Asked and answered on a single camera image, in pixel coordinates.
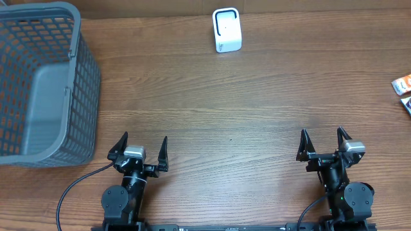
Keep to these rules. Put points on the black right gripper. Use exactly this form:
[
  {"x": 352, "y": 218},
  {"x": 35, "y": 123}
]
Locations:
[{"x": 305, "y": 152}]

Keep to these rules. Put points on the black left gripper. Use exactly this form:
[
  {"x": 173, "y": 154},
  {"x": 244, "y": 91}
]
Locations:
[{"x": 153, "y": 171}]

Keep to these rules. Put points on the purple sanitary pad pack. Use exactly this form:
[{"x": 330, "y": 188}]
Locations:
[{"x": 406, "y": 102}]

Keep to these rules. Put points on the small orange snack packet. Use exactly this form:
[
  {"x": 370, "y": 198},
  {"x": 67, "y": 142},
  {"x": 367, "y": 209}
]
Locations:
[{"x": 402, "y": 85}]

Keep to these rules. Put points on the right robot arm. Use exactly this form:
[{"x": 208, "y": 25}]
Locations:
[{"x": 350, "y": 203}]

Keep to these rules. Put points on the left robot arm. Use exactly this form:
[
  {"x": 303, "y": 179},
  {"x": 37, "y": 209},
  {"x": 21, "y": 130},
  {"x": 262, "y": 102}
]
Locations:
[{"x": 122, "y": 203}]

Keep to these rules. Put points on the white barcode scanner stand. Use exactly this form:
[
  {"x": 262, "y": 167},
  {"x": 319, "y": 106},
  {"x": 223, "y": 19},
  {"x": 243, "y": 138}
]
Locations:
[{"x": 227, "y": 30}]

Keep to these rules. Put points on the grey plastic shopping basket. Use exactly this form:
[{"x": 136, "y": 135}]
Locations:
[{"x": 50, "y": 87}]

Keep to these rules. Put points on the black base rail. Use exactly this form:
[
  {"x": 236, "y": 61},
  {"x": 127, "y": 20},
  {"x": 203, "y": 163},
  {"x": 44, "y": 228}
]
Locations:
[{"x": 286, "y": 227}]

